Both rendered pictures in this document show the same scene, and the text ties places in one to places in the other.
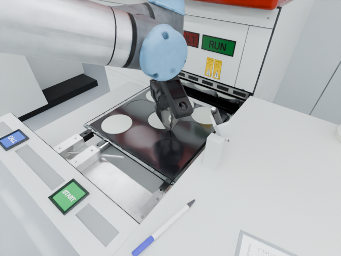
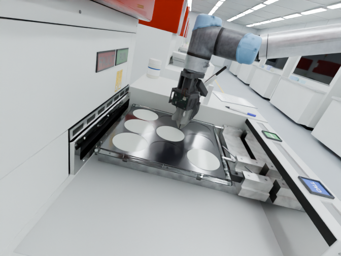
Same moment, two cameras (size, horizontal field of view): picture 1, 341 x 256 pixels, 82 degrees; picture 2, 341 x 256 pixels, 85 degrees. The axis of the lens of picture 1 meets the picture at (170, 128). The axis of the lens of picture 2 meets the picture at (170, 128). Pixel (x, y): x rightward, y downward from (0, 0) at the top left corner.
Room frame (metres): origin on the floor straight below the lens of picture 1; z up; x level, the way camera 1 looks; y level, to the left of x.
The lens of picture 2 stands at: (0.89, 0.47, 1.20)
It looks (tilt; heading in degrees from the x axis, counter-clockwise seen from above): 26 degrees down; 231
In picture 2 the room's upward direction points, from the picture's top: 15 degrees clockwise
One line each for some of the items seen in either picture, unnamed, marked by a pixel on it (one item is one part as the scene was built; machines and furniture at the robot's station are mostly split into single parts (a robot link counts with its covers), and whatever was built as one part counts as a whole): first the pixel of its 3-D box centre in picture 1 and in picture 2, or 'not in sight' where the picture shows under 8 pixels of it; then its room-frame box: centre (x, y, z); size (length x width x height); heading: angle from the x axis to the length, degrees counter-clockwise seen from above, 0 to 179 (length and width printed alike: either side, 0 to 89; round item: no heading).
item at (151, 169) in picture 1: (123, 150); (219, 147); (0.38, 0.14, 0.90); 0.38 x 0.01 x 0.01; 53
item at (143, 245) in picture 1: (167, 224); (240, 110); (0.14, 0.01, 0.97); 0.14 x 0.01 x 0.01; 131
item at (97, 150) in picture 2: (125, 101); (163, 167); (0.64, 0.17, 0.90); 0.37 x 0.01 x 0.01; 143
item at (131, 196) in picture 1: (105, 179); (238, 157); (0.31, 0.18, 0.87); 0.36 x 0.08 x 0.03; 53
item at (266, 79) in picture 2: not in sight; (279, 70); (-6.28, -3.20, 1.00); 1.80 x 1.08 x 2.00; 53
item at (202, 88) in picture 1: (192, 92); (108, 121); (0.70, -0.09, 0.89); 0.44 x 0.02 x 0.10; 53
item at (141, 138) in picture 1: (162, 119); (169, 134); (0.53, 0.03, 0.90); 0.34 x 0.34 x 0.01; 53
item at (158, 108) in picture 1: (163, 108); (192, 107); (0.46, 0.02, 0.99); 0.05 x 0.02 x 0.09; 113
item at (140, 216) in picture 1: (150, 210); (231, 130); (0.21, 0.04, 0.89); 0.08 x 0.03 x 0.03; 143
